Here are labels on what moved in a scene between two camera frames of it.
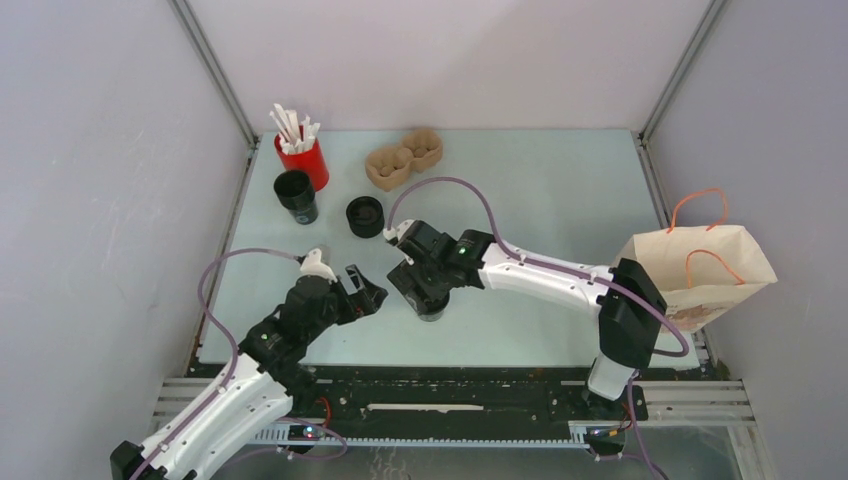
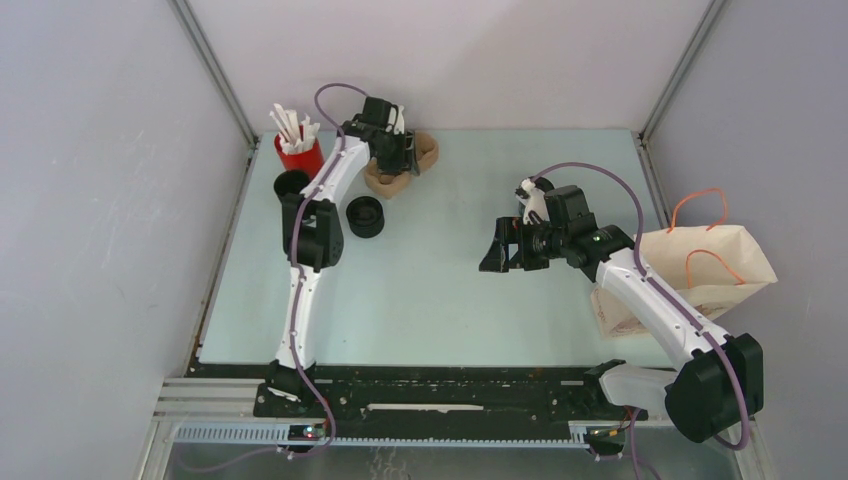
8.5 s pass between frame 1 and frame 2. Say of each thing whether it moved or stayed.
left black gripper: moved
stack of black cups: stayed
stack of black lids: stayed
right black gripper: moved
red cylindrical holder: stayed
